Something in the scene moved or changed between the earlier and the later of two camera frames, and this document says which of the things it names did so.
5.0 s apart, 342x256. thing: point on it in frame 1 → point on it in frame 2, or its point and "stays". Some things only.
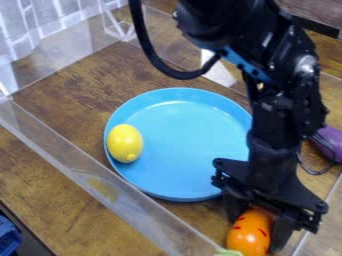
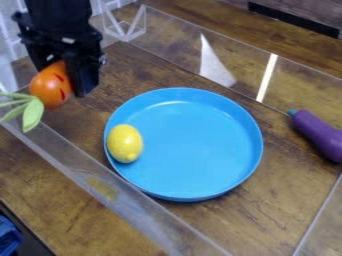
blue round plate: x=192 y=126 stays
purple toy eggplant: x=328 y=142 stays
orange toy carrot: x=250 y=233 → x=51 y=88
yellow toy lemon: x=125 y=143 stays
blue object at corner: x=11 y=237 stays
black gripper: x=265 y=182 → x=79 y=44
